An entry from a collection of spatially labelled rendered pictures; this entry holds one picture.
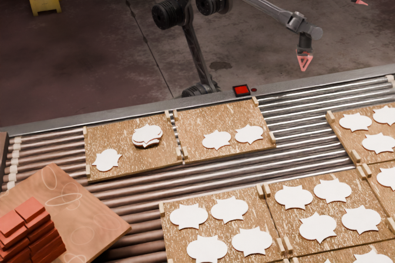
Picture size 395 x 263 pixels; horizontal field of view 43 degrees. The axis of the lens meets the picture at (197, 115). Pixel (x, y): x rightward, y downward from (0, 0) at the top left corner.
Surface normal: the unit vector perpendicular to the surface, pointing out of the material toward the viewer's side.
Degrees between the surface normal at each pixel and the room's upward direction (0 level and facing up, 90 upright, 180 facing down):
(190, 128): 0
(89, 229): 0
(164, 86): 0
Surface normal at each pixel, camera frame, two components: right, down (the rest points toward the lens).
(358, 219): -0.07, -0.77
